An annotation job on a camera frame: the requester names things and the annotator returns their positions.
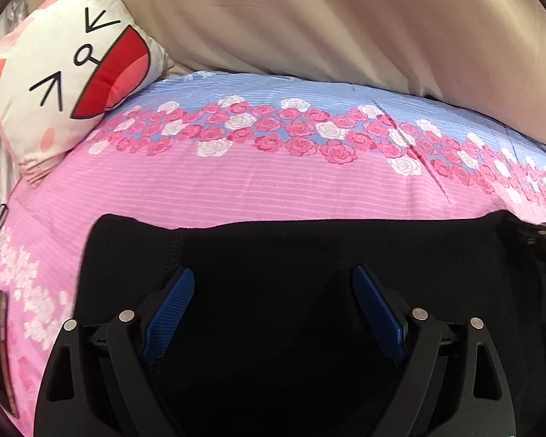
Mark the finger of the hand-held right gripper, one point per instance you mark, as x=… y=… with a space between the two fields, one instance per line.
x=541 y=242

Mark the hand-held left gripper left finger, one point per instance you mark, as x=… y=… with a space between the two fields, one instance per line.
x=170 y=314

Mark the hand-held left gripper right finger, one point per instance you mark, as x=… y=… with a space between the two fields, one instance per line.
x=376 y=314

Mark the black pants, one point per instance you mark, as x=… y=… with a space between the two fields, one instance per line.
x=273 y=255

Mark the pink floral bedsheet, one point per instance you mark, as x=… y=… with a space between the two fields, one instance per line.
x=255 y=182

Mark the cat face pillow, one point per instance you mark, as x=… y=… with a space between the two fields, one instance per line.
x=50 y=54

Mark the beige duvet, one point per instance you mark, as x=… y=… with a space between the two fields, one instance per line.
x=323 y=18

